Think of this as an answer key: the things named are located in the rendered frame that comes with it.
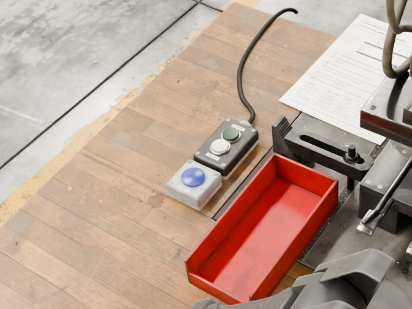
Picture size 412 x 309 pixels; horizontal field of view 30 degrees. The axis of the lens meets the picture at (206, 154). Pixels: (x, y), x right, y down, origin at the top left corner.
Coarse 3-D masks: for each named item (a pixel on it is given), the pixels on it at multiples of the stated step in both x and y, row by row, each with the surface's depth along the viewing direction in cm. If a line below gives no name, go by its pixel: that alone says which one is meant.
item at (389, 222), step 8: (360, 192) 117; (368, 192) 116; (360, 200) 119; (368, 200) 118; (376, 200) 116; (360, 208) 120; (368, 208) 119; (392, 208) 115; (400, 208) 114; (360, 216) 122; (384, 216) 118; (392, 216) 117; (400, 216) 118; (384, 224) 119; (392, 224) 118; (400, 224) 120; (392, 232) 119
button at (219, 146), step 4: (216, 140) 132; (220, 140) 132; (224, 140) 132; (212, 144) 132; (216, 144) 132; (220, 144) 131; (224, 144) 131; (228, 144) 131; (212, 148) 131; (216, 148) 131; (220, 148) 131; (224, 148) 131; (216, 152) 131; (220, 152) 131
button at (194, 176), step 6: (192, 168) 129; (198, 168) 129; (186, 174) 128; (192, 174) 128; (198, 174) 127; (204, 174) 128; (186, 180) 127; (192, 180) 127; (198, 180) 127; (192, 186) 127
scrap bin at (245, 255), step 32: (288, 160) 124; (256, 192) 125; (288, 192) 127; (320, 192) 125; (224, 224) 120; (256, 224) 123; (288, 224) 123; (320, 224) 121; (192, 256) 114; (224, 256) 120; (256, 256) 119; (288, 256) 114; (224, 288) 116; (256, 288) 109
